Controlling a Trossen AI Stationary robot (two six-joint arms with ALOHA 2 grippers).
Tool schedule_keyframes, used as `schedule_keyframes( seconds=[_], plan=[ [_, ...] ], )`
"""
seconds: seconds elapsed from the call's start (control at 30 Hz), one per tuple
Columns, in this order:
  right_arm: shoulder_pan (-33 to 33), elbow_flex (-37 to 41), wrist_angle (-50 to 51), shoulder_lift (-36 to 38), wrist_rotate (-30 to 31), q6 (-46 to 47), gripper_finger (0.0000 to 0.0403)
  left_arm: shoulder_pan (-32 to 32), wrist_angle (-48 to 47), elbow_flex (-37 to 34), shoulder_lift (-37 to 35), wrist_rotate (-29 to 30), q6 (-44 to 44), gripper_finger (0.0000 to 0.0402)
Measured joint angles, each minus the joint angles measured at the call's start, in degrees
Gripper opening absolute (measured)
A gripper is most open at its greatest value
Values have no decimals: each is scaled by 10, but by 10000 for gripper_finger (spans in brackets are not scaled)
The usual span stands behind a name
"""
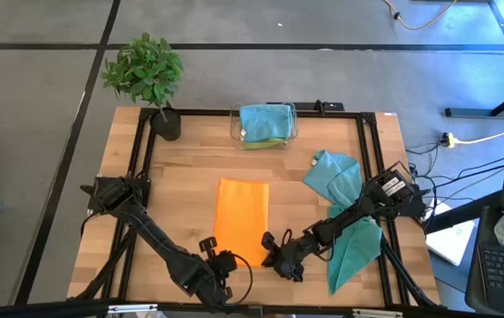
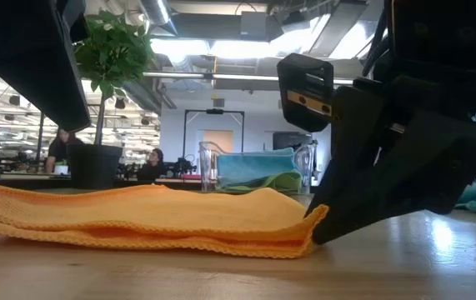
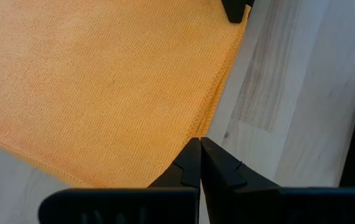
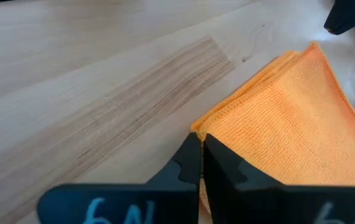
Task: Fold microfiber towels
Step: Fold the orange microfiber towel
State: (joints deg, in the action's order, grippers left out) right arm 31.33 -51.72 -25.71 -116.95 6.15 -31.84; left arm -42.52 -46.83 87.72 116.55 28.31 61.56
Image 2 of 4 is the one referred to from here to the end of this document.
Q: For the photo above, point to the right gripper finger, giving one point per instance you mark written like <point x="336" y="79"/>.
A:
<point x="429" y="166"/>
<point x="354" y="137"/>

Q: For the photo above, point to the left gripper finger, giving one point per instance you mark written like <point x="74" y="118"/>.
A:
<point x="21" y="50"/>

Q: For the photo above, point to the green microfiber towel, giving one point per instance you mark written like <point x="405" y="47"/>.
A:
<point x="279" y="183"/>

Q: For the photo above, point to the light blue microfiber towel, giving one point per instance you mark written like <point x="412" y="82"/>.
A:
<point x="254" y="166"/>

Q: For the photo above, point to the orange microfiber towel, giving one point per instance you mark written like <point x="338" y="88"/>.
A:
<point x="137" y="216"/>

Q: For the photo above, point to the black background robot arm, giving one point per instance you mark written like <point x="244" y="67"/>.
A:
<point x="181" y="166"/>

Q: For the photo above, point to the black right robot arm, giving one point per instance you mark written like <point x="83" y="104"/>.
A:
<point x="373" y="46"/>

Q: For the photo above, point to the green potted plant black pot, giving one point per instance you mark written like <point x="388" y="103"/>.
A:
<point x="112" y="54"/>

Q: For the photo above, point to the person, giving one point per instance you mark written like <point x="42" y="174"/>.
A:
<point x="56" y="150"/>
<point x="154" y="164"/>

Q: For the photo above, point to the ceiling light bar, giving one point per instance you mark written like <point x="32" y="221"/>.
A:
<point x="242" y="76"/>

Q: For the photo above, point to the clear plastic bin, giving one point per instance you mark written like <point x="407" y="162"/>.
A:
<point x="206" y="166"/>

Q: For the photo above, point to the grey ceiling box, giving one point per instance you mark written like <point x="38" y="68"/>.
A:
<point x="253" y="23"/>

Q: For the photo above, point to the black wall screen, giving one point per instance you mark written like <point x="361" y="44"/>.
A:
<point x="287" y="139"/>

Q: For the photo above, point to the black background rig frame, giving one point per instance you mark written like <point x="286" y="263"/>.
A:
<point x="40" y="141"/>

